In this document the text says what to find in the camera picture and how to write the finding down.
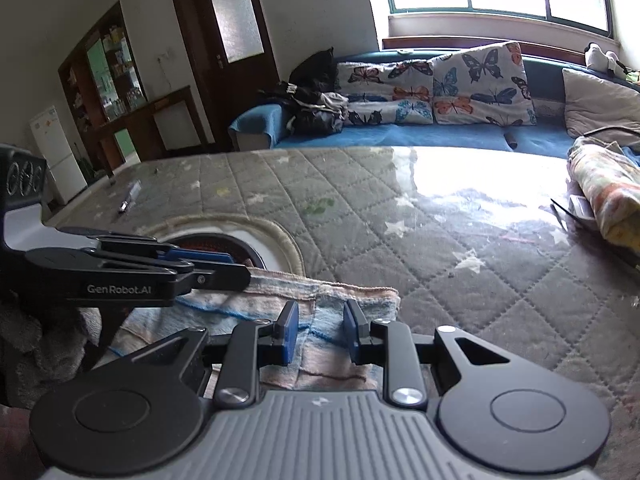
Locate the blue sofa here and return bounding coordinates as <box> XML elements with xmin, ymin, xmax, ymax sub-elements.
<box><xmin>228</xmin><ymin>46</ymin><xmax>640</xmax><ymax>162</ymax></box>

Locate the black white pen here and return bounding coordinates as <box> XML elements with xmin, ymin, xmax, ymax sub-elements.
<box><xmin>118</xmin><ymin>181</ymin><xmax>142</xmax><ymax>214</ymax></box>

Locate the butterfly pillow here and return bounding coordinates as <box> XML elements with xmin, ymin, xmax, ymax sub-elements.
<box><xmin>431</xmin><ymin>41</ymin><xmax>537</xmax><ymax>127</ymax></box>
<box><xmin>335</xmin><ymin>60</ymin><xmax>434</xmax><ymax>127</ymax></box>

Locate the folded yellow floral cloth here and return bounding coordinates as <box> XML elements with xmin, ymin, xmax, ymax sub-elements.
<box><xmin>567</xmin><ymin>136</ymin><xmax>639</xmax><ymax>252</ymax></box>

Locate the dark wooden cabinet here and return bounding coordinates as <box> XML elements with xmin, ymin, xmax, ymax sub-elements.
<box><xmin>58</xmin><ymin>3</ymin><xmax>208</xmax><ymax>176</ymax></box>

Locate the white refrigerator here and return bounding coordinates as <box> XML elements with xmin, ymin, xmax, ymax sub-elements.
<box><xmin>29</xmin><ymin>106</ymin><xmax>87</xmax><ymax>205</ymax></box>

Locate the dark wooden door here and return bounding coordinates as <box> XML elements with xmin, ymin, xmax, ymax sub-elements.
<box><xmin>172</xmin><ymin>0</ymin><xmax>279</xmax><ymax>128</ymax></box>

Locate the round table heater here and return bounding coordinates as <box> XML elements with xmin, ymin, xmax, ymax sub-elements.
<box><xmin>138</xmin><ymin>214</ymin><xmax>306</xmax><ymax>276</ymax></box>

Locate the blue striped sweater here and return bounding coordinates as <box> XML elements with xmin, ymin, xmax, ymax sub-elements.
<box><xmin>79</xmin><ymin>264</ymin><xmax>403</xmax><ymax>391</ymax></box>

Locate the right butterfly pillow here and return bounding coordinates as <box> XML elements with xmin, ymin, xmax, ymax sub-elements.
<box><xmin>431</xmin><ymin>41</ymin><xmax>537</xmax><ymax>127</ymax></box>

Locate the white plush toy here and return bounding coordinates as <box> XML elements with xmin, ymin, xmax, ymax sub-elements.
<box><xmin>585</xmin><ymin>42</ymin><xmax>628</xmax><ymax>79</ymax></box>

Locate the grey cushion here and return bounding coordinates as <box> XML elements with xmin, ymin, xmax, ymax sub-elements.
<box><xmin>562</xmin><ymin>68</ymin><xmax>639</xmax><ymax>151</ymax></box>

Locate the black bag on sofa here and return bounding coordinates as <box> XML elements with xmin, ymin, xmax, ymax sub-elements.
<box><xmin>260</xmin><ymin>48</ymin><xmax>348</xmax><ymax>138</ymax></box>

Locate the left butterfly pillow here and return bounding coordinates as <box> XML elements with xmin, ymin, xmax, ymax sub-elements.
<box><xmin>335</xmin><ymin>60</ymin><xmax>434</xmax><ymax>127</ymax></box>

